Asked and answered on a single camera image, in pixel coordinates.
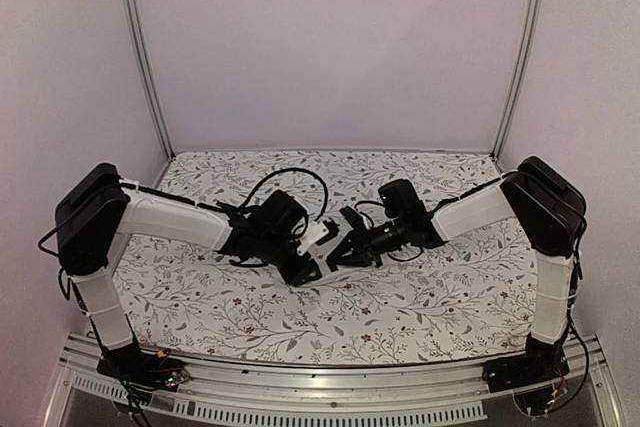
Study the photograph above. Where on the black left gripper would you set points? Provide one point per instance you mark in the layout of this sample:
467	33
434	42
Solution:
290	275

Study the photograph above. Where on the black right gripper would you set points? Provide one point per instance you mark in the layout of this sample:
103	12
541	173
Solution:
357	245

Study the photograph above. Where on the white remote control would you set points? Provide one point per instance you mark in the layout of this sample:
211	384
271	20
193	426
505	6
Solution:
328	270

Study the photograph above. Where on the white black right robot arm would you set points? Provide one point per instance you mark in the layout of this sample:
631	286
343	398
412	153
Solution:
491	270

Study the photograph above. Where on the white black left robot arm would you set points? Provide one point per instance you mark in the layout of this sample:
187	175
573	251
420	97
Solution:
104	207

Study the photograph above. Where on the floral patterned table mat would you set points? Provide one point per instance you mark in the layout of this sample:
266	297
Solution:
181	297

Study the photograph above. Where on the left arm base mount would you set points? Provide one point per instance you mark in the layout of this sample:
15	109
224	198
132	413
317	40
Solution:
157	371

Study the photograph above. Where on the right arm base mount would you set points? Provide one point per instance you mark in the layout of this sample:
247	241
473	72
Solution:
507	373

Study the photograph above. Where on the aluminium front rail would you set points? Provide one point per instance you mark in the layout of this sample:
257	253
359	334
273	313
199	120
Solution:
234	392

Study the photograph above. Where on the right aluminium frame post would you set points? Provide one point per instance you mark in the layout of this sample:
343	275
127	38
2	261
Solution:
516	82

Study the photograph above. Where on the aluminium frame post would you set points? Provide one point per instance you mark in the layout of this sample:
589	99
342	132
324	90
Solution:
143	63
516	82

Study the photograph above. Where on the left aluminium frame post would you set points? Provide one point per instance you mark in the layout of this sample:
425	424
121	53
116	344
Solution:
143	63

